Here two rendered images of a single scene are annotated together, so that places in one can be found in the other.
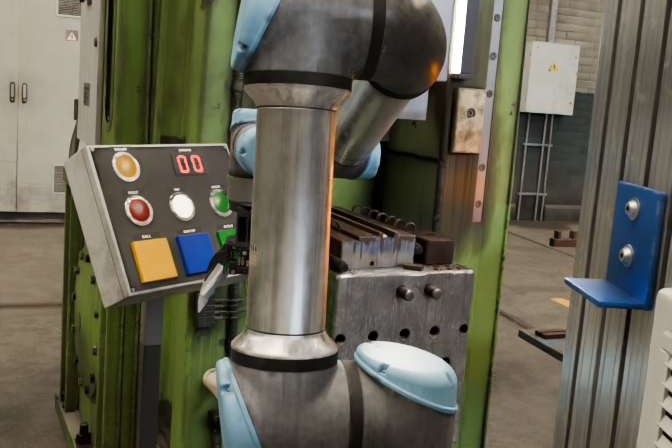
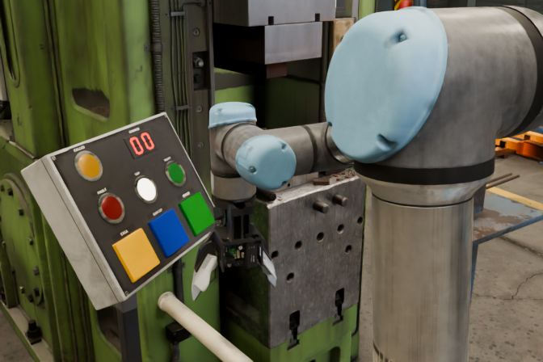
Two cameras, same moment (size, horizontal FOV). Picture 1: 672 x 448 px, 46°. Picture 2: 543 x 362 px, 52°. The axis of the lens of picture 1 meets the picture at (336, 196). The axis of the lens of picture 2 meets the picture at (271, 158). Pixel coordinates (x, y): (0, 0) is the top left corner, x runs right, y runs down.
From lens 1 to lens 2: 0.55 m
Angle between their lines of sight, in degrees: 16
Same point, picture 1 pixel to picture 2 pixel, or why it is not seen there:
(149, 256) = (132, 253)
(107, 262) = (93, 269)
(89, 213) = (62, 222)
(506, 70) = not seen: outside the picture
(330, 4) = (494, 72)
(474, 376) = not seen: hidden behind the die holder
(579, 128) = not seen: hidden behind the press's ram
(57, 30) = not seen: outside the picture
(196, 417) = (156, 334)
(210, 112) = (134, 76)
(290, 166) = (444, 276)
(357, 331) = (287, 245)
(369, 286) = (293, 207)
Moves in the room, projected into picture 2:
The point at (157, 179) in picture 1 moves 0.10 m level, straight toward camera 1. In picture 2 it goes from (119, 169) to (130, 187)
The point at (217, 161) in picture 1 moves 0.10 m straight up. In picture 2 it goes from (162, 132) to (159, 86)
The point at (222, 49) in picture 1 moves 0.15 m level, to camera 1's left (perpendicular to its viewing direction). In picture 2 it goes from (137, 14) to (69, 14)
